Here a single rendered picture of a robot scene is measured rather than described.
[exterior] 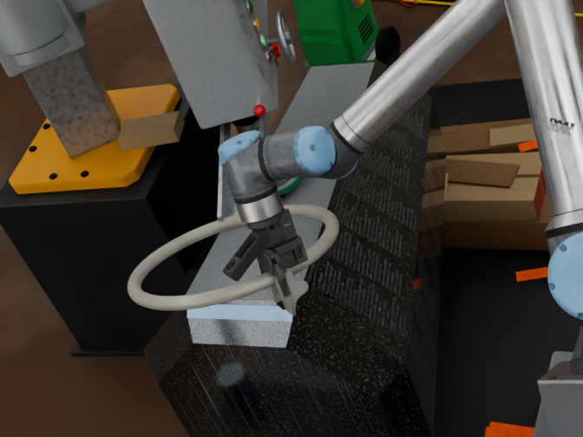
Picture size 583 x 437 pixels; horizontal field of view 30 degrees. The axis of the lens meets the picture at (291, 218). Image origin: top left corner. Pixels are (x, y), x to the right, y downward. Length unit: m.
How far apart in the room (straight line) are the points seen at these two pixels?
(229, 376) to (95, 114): 1.08
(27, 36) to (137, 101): 0.59
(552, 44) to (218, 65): 1.12
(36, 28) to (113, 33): 2.67
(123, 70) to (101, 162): 2.09
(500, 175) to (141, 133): 1.21
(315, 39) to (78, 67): 1.48
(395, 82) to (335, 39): 2.52
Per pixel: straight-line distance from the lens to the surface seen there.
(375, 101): 2.14
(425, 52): 2.12
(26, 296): 4.56
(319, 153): 2.05
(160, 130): 3.51
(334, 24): 4.62
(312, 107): 3.36
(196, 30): 2.73
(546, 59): 1.90
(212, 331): 2.87
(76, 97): 3.56
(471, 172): 3.80
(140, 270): 2.49
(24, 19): 3.34
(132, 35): 5.92
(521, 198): 3.67
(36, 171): 3.71
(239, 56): 2.77
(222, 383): 3.00
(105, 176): 3.52
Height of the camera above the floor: 2.70
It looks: 39 degrees down
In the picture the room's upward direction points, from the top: 23 degrees counter-clockwise
